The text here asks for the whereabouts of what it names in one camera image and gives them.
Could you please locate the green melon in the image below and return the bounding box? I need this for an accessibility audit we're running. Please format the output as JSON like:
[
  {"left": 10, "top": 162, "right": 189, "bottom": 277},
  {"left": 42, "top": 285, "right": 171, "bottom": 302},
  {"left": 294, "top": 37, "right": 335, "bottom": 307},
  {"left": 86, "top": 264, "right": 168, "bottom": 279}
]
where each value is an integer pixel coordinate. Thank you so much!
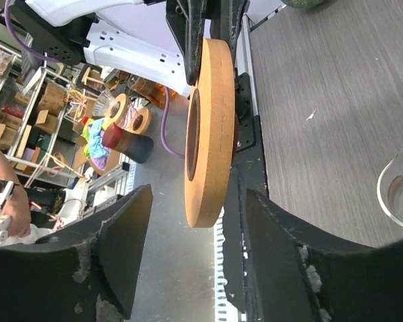
[{"left": 281, "top": 0, "right": 327, "bottom": 10}]

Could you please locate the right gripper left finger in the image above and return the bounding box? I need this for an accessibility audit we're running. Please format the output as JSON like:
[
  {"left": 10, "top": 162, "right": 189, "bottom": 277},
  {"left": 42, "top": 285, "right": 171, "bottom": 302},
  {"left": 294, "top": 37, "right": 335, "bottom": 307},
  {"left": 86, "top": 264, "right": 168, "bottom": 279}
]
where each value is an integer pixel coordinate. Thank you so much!
[{"left": 0, "top": 184, "right": 153, "bottom": 321}]

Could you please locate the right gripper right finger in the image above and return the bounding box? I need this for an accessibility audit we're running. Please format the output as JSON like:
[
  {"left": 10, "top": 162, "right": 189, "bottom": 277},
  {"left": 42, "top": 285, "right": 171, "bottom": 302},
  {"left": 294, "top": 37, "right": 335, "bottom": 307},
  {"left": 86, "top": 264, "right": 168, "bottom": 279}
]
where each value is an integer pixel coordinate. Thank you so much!
[{"left": 246, "top": 190, "right": 403, "bottom": 321}]

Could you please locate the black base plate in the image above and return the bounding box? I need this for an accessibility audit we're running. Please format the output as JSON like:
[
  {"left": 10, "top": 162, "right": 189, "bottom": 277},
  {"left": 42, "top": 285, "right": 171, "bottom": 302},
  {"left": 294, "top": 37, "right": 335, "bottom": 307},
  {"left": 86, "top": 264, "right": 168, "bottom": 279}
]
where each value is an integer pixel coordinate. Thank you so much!
[{"left": 222, "top": 72, "right": 268, "bottom": 321}]

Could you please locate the white slotted cable duct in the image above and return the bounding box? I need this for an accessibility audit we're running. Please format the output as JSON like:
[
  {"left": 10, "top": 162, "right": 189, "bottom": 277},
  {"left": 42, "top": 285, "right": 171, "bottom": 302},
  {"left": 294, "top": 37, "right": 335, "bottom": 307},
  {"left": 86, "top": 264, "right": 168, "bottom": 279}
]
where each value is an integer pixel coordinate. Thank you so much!
[{"left": 214, "top": 209, "right": 232, "bottom": 322}]

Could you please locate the glass carafe with wood band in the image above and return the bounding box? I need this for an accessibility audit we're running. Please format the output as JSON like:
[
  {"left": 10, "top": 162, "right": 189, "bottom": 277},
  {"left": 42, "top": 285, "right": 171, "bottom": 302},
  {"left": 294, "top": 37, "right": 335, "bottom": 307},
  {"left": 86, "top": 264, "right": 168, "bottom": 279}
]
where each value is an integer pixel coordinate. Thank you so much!
[{"left": 376, "top": 148, "right": 403, "bottom": 227}]

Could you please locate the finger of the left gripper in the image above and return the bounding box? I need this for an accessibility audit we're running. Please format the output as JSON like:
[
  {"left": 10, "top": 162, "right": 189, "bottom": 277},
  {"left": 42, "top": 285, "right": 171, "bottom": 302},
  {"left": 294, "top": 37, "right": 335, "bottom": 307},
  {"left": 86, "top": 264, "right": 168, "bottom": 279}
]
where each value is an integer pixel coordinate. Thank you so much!
[
  {"left": 166, "top": 0, "right": 207, "bottom": 85},
  {"left": 210, "top": 0, "right": 249, "bottom": 62}
]

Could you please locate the wooden dripper ring holder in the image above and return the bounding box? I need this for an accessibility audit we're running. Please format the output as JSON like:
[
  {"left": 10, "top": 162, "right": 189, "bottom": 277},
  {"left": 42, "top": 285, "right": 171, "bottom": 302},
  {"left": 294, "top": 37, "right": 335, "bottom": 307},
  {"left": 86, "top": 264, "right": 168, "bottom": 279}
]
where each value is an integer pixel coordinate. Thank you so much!
[{"left": 184, "top": 38, "right": 235, "bottom": 228}]

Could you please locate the person's forearm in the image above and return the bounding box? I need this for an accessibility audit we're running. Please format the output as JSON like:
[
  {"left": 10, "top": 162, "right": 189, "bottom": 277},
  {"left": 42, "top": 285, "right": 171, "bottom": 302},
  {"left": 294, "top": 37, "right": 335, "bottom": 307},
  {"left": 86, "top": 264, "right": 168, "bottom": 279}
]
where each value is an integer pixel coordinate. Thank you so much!
[{"left": 0, "top": 138, "right": 32, "bottom": 238}]

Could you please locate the background shelf with boxes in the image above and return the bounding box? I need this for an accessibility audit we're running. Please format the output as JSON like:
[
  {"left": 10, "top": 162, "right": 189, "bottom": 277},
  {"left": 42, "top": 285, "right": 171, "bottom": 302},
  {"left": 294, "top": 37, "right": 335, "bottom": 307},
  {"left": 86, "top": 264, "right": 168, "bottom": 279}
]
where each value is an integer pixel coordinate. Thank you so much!
[{"left": 0, "top": 42, "right": 76, "bottom": 186}]

